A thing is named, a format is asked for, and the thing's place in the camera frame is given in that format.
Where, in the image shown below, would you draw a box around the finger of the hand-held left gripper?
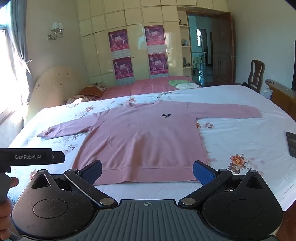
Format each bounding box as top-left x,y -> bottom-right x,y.
51,151 -> 65,164

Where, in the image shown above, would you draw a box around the purple wall poster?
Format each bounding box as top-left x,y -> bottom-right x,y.
148,53 -> 168,79
108,29 -> 130,58
144,25 -> 166,54
112,57 -> 134,84

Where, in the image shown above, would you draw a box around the wooden chair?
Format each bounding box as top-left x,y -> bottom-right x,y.
242,60 -> 265,93

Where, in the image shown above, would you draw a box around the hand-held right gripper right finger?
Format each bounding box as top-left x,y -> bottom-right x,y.
179,160 -> 266,208

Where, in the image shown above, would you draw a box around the cream wardrobe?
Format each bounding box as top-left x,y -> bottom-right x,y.
76,0 -> 194,86

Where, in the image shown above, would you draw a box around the wall lamp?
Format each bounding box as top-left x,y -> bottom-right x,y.
47,22 -> 65,40

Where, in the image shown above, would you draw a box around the pink checked bed cover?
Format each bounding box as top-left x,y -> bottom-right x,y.
79,75 -> 201,101

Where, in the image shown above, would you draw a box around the metal railing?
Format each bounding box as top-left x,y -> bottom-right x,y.
192,53 -> 207,76

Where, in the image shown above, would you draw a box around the pink sweater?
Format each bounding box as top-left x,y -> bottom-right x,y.
37,100 -> 262,186

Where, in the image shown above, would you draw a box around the brown pillow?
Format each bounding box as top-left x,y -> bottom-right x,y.
78,86 -> 103,98

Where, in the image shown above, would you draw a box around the brown wooden door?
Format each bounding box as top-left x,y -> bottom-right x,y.
211,13 -> 236,86

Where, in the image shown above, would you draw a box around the grey curtain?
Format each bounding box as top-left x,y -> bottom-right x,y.
7,0 -> 34,93

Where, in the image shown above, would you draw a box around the black phone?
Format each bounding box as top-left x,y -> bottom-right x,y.
286,131 -> 296,158

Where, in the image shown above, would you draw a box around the folded green cloth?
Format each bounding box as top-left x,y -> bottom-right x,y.
168,80 -> 191,87

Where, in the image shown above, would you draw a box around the cream round headboard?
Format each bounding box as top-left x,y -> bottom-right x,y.
25,65 -> 90,123

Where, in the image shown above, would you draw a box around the window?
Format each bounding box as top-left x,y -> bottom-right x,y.
0,23 -> 15,116

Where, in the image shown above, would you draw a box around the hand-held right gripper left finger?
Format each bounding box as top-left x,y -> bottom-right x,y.
30,160 -> 118,208

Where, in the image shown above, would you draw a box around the folded white cloth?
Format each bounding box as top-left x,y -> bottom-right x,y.
175,83 -> 200,90

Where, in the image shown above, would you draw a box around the person's left hand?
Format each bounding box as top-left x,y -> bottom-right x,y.
0,177 -> 19,234

